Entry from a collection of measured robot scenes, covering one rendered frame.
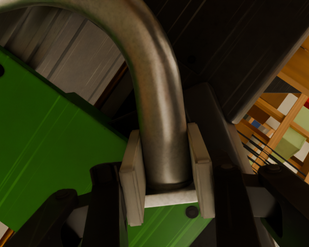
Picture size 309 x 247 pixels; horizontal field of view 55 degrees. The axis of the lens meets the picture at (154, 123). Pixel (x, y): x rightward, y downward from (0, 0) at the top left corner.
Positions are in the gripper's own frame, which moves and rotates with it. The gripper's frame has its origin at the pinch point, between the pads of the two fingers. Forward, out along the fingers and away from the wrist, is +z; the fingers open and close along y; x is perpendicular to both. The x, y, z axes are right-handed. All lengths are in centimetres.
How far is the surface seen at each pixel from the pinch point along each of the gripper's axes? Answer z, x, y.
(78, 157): 4.6, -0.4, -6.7
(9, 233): 16.2, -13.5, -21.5
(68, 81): 49, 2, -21
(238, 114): 9.5, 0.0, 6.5
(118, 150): 4.5, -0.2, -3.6
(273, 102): 327, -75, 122
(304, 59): 75, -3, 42
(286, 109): 815, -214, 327
